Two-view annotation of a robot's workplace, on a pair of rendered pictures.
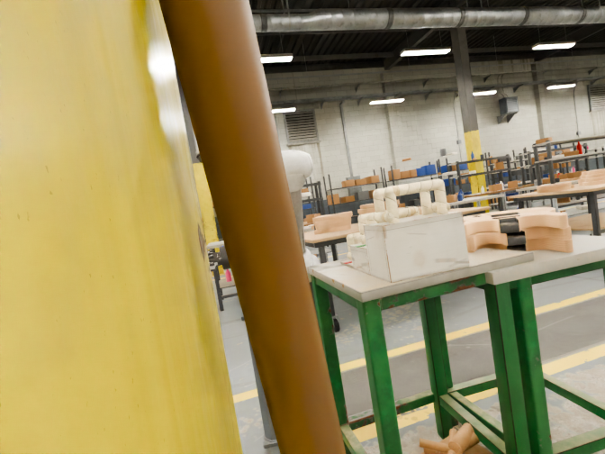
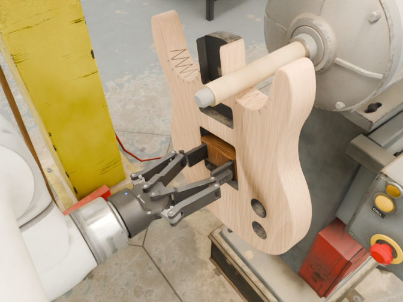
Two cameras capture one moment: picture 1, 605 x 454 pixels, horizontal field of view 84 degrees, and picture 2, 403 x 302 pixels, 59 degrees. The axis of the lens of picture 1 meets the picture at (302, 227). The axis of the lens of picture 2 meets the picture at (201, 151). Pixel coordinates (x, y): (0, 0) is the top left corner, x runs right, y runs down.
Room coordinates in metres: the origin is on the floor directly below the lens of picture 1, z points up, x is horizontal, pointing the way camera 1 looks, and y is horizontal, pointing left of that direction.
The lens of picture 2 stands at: (1.36, 0.23, 1.57)
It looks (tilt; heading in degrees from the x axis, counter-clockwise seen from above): 49 degrees down; 157
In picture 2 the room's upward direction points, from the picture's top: straight up
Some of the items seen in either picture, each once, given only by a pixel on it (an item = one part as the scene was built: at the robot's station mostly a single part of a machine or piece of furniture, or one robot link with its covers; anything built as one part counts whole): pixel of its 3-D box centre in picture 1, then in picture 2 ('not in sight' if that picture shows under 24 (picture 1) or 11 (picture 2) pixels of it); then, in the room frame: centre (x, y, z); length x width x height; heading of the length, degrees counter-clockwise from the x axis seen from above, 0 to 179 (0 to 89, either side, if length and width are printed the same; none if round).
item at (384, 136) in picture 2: not in sight; (388, 133); (1.03, 0.82, 1.02); 0.13 x 0.04 x 0.04; 104
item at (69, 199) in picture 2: not in sight; (93, 174); (0.03, 0.16, 0.02); 0.40 x 0.40 x 0.02; 14
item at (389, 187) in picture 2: not in sight; (393, 191); (1.19, 0.64, 1.11); 0.03 x 0.01 x 0.03; 14
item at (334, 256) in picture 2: not in sight; (348, 244); (1.06, 0.89, 0.49); 0.25 x 0.12 x 0.37; 104
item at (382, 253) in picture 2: not in sight; (384, 251); (1.23, 0.65, 0.97); 0.04 x 0.04 x 0.04; 14
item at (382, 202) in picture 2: not in sight; (385, 202); (1.19, 0.64, 1.07); 0.03 x 0.01 x 0.03; 14
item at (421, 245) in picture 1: (414, 244); not in sight; (1.08, -0.35, 1.02); 0.27 x 0.15 x 0.17; 103
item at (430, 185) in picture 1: (414, 187); not in sight; (1.03, -0.36, 1.20); 0.20 x 0.03 x 0.03; 102
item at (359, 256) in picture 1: (392, 252); not in sight; (1.23, -0.31, 0.98); 0.27 x 0.16 x 0.09; 103
